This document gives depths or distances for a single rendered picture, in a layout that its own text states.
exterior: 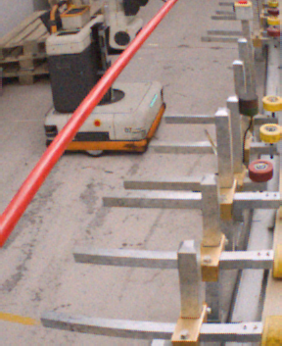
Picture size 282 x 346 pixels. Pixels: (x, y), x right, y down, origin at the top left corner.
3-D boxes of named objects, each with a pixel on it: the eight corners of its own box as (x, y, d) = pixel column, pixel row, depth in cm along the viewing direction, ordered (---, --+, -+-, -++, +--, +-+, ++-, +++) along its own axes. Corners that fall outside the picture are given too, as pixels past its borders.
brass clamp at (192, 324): (168, 355, 109) (167, 340, 107) (182, 314, 121) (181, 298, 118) (199, 356, 108) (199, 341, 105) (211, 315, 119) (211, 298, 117)
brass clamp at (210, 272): (192, 281, 130) (191, 265, 128) (203, 247, 142) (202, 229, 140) (219, 282, 129) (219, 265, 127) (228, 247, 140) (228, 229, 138)
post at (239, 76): (240, 191, 212) (232, 61, 190) (241, 185, 215) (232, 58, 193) (250, 191, 211) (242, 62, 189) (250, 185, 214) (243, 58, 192)
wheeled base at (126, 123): (45, 153, 397) (39, 119, 385) (75, 112, 451) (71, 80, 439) (147, 154, 379) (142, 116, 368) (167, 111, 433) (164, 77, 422)
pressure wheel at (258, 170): (247, 205, 178) (247, 171, 172) (250, 191, 185) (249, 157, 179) (272, 205, 176) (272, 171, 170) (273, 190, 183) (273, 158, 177)
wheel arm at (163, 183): (124, 192, 188) (122, 179, 186) (127, 186, 191) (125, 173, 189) (266, 193, 177) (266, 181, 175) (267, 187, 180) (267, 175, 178)
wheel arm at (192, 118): (165, 125, 231) (164, 115, 229) (167, 122, 234) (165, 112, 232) (278, 127, 220) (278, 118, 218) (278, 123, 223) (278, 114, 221)
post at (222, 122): (220, 270, 168) (213, 112, 146) (222, 262, 171) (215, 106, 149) (232, 270, 167) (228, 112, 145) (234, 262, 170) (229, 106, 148)
